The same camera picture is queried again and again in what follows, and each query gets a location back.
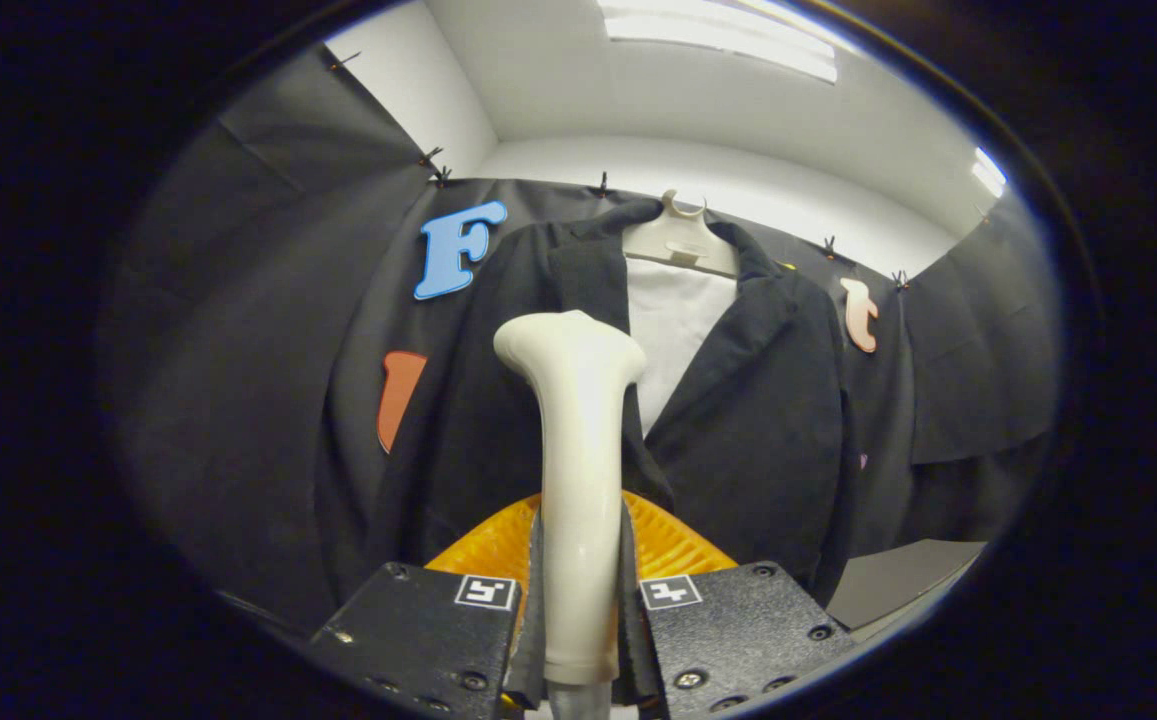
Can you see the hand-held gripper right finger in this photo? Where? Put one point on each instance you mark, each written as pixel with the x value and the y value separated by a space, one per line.
pixel 633 650

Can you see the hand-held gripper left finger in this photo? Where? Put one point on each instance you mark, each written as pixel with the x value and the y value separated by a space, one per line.
pixel 532 650

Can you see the white garment steamer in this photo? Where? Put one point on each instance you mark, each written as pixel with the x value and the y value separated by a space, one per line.
pixel 583 480

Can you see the black suit jacket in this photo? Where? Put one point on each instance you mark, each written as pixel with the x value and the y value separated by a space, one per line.
pixel 758 420

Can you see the white shirt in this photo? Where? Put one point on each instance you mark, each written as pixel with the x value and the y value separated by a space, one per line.
pixel 678 330

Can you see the white plastic clothes hanger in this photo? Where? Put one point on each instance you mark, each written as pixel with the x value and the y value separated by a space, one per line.
pixel 678 240

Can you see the grey and beige cabinet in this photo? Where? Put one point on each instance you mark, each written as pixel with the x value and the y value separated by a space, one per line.
pixel 898 575

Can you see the black backdrop cloth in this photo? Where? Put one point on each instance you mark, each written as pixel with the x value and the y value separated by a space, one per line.
pixel 238 400

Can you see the small ceiling light panel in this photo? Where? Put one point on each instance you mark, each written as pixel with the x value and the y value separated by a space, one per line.
pixel 988 172

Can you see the large ceiling light panel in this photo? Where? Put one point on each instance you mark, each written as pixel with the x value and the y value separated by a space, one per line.
pixel 718 35

